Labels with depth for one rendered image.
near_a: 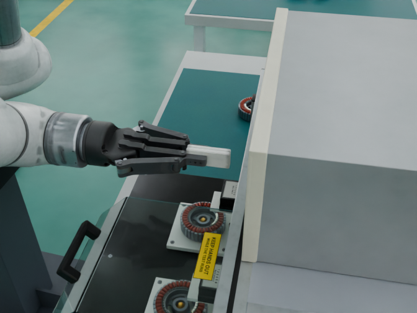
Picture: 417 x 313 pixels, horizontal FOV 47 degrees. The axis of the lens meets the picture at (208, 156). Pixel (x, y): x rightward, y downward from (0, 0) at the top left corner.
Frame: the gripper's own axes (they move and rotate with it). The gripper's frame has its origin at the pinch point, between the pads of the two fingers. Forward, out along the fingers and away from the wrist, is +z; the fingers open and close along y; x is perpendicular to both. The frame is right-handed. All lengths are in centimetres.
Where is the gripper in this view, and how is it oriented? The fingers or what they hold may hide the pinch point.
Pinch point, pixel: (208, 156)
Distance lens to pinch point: 77.6
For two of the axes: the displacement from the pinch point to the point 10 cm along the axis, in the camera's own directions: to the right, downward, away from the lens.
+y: -1.8, 6.2, -7.6
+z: 9.8, 1.2, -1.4
